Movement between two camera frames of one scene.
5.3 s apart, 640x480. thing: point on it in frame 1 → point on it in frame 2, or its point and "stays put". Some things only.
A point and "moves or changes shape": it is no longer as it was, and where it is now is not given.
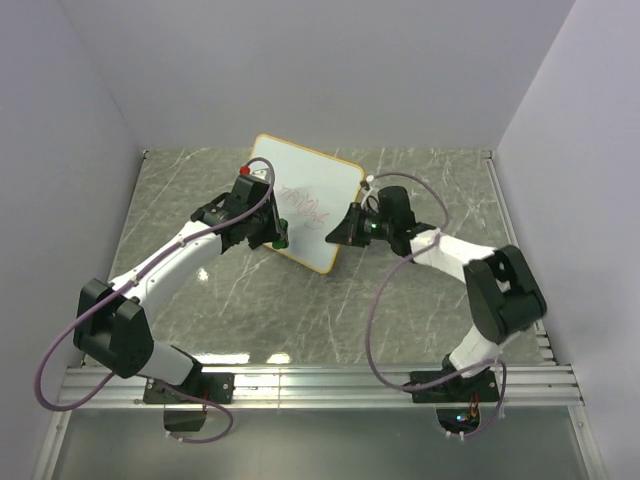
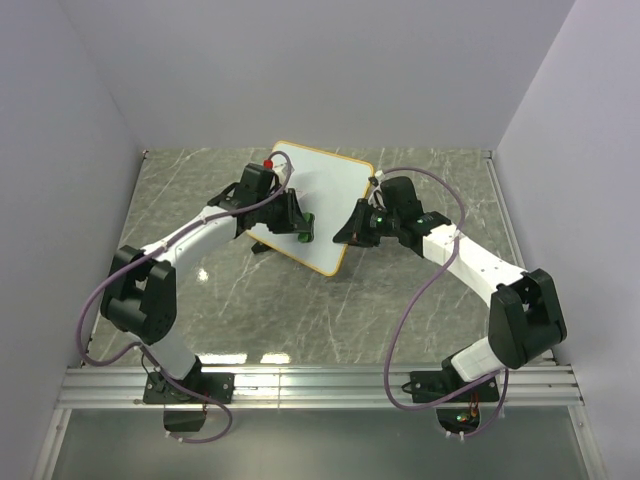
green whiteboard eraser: x=282 y=242 → x=307 y=237
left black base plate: x=208 y=387 stays put
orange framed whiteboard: x=312 y=193 moves or changes shape
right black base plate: x=479 y=387 stays put
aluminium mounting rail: x=531 y=385 stays put
